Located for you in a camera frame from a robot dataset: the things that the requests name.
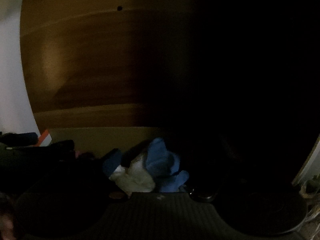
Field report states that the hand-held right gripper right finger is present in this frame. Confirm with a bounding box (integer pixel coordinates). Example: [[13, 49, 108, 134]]
[[190, 145, 295, 200]]

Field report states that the blue and white cloth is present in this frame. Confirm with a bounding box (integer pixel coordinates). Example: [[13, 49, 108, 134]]
[[109, 137, 190, 195]]

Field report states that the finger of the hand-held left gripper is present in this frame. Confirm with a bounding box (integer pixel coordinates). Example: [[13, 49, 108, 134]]
[[0, 132, 39, 147]]

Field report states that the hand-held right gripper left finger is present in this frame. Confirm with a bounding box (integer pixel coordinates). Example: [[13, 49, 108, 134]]
[[37, 149, 125, 199]]

